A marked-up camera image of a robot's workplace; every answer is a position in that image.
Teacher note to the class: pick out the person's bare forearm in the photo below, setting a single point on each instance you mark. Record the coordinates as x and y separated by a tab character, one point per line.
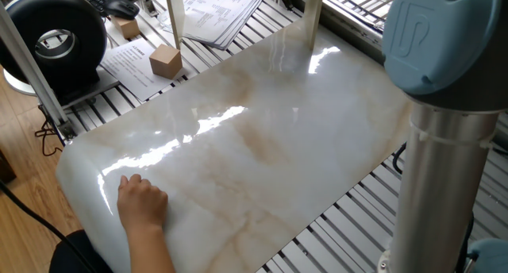
148	251

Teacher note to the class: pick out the single printed paper sheet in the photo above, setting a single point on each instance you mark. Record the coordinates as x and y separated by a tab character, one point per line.
131	70

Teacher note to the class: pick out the aluminium frame rail with bracket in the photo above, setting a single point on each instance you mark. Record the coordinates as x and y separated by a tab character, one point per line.
33	78

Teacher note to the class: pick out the person's bare hand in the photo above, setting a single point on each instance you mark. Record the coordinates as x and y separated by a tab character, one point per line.
141	203

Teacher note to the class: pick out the person's dark trousers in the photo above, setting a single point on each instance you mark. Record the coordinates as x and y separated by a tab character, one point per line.
77	253

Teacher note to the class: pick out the small wooden block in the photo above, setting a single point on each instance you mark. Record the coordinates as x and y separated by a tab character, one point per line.
127	27

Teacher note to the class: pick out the large wooden block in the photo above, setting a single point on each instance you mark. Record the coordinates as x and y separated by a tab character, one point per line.
164	62

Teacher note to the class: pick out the white marble pattern board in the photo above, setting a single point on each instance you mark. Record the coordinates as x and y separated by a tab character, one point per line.
258	146

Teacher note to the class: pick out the black computer mouse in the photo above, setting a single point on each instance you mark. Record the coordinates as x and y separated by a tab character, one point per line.
121	8

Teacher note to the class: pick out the stack of printed papers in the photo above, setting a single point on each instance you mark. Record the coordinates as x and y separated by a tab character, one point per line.
216	13

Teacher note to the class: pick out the silver grey UR5 robot arm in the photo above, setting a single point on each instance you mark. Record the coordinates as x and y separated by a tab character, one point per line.
436	185

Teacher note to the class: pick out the small aluminium stand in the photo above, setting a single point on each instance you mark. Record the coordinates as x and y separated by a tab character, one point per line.
147	3

